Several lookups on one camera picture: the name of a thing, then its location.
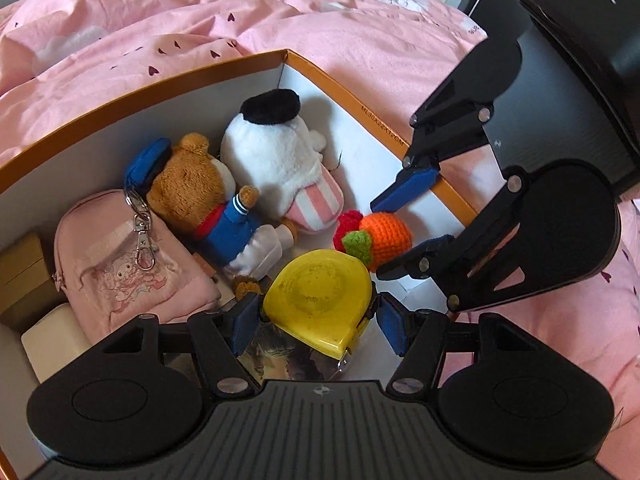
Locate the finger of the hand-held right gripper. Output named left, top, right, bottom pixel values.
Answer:
left=376, top=166, right=531, bottom=311
left=371, top=40, right=523, bottom=213

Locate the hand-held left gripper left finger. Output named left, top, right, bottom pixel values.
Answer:
left=97, top=294, right=261, bottom=397

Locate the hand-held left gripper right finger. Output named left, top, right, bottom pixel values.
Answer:
left=377, top=295, right=543, bottom=395

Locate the orange crochet toy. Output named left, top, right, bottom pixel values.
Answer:
left=333, top=210, right=413, bottom=273

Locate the yellow tape measure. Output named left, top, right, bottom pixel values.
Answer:
left=263, top=249, right=375, bottom=361

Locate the pink pouch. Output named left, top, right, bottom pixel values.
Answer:
left=52, top=189, right=223, bottom=346

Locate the white and black plush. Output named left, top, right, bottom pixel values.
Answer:
left=220, top=89, right=345, bottom=233

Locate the brown bear plush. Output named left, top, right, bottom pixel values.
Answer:
left=124, top=132, right=296, bottom=301

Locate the white long box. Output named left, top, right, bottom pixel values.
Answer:
left=21, top=302, right=93, bottom=386

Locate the brown cardboard box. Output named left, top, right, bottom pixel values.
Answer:
left=0, top=232, right=63, bottom=333

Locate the orange cardboard box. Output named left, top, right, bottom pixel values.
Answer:
left=0, top=49, right=481, bottom=480

